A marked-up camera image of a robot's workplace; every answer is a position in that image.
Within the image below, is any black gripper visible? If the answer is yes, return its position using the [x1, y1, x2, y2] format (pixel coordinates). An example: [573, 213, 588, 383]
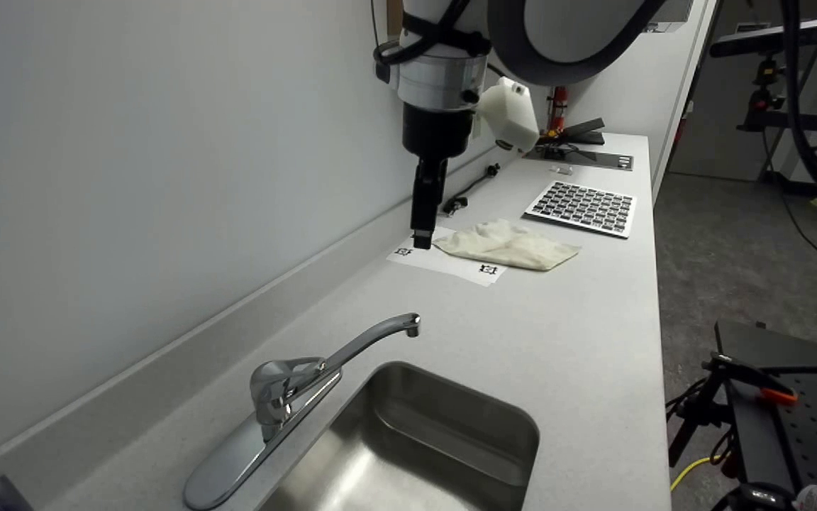
[403, 104, 472, 249]

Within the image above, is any chrome faucet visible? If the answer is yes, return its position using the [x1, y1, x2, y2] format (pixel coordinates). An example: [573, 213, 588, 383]
[181, 311, 421, 511]

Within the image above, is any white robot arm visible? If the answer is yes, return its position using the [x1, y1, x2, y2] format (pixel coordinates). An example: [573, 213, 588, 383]
[371, 0, 669, 249]

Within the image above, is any white paper with markers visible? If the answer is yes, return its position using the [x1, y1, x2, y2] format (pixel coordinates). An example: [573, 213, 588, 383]
[390, 243, 502, 287]

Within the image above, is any crumpled white cloth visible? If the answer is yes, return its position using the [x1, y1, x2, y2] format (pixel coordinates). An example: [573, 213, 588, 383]
[435, 217, 579, 271]

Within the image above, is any dotted calibration board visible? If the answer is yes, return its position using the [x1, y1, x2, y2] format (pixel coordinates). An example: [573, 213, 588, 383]
[525, 178, 637, 239]

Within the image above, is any black tools pile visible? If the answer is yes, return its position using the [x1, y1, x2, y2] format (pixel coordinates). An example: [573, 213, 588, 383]
[533, 119, 634, 169]

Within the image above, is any stainless steel sink basin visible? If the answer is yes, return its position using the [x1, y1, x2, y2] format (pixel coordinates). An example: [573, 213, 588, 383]
[255, 364, 539, 511]

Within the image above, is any black optical breadboard table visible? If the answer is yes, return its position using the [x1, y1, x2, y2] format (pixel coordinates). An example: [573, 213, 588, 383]
[715, 324, 817, 493]

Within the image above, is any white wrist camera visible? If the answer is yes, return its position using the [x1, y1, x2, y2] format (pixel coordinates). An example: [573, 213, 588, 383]
[478, 75, 539, 154]

